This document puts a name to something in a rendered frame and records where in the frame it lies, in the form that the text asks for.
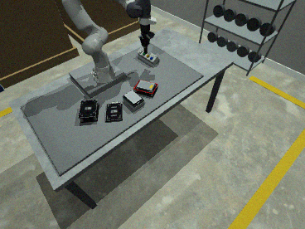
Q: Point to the white button panel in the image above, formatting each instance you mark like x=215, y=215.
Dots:
x=149, y=57

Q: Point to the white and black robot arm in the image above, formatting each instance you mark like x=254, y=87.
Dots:
x=97, y=36

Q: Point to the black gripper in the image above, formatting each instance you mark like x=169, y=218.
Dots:
x=143, y=38

